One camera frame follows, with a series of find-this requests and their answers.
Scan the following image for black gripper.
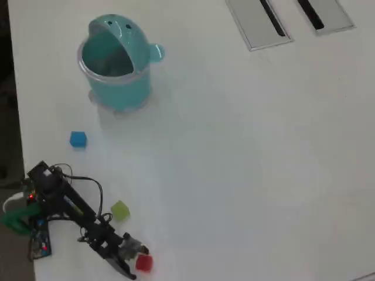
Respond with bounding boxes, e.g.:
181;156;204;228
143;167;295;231
84;218;151;281

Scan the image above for red lego block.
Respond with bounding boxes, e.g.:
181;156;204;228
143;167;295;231
135;253;154;274

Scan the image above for green lego block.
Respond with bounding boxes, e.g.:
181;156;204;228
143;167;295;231
110;200;131;222

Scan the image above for blue lego block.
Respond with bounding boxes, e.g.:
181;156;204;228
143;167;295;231
69;131;88;149

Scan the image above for teal whale-shaped bin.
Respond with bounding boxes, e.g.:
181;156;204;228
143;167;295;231
77;13;166;119

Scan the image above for blue controller circuit board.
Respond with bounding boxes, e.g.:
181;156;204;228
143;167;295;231
29;219;53;260

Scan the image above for green plastic table clamp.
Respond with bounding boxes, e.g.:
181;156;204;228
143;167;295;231
0;203;40;235

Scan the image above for white rounded object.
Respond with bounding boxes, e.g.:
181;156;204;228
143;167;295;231
2;191;26;214

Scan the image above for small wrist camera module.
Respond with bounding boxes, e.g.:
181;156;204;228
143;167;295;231
120;232;149;261

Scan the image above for black looping cable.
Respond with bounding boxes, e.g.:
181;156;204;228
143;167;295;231
49;163;114;226

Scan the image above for silver desk cable grommet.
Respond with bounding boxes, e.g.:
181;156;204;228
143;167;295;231
224;0;295;53
295;0;357;37

